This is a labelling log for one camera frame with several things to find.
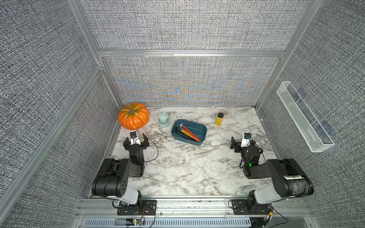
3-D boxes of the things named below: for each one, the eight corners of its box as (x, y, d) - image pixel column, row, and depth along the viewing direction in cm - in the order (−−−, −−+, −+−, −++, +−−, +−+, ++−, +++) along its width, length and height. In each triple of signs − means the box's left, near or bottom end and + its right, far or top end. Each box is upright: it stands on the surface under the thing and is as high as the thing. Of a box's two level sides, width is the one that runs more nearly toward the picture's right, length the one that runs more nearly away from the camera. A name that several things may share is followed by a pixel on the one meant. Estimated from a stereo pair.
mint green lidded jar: (159, 128, 109) (158, 118, 100) (160, 121, 113) (159, 112, 105) (169, 128, 109) (168, 118, 100) (169, 121, 113) (168, 112, 105)
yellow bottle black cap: (215, 126, 111) (218, 117, 102) (215, 121, 113) (217, 112, 105) (221, 126, 111) (224, 117, 102) (220, 121, 113) (223, 112, 105)
